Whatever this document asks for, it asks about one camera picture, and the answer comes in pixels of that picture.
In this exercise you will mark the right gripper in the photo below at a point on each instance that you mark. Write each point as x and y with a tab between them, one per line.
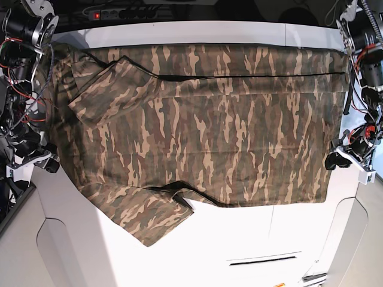
29	152

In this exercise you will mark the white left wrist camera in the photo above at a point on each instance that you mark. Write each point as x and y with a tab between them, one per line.
366	177

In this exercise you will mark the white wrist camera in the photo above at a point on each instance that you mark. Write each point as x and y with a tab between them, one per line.
366	177
20	172

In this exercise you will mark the black bag at left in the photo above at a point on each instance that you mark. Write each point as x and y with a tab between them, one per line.
10	193

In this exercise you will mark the camouflage T-shirt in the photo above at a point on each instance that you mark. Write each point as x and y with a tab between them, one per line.
142	130

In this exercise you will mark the white power strip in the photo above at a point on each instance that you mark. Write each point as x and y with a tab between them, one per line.
103	13

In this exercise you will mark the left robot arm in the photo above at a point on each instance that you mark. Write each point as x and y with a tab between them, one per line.
361	31

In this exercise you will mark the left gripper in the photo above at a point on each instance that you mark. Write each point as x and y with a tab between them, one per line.
354	147

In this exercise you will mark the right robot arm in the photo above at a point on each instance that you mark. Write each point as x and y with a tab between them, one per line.
28	27

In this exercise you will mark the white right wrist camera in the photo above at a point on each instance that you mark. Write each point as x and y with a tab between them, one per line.
20	172

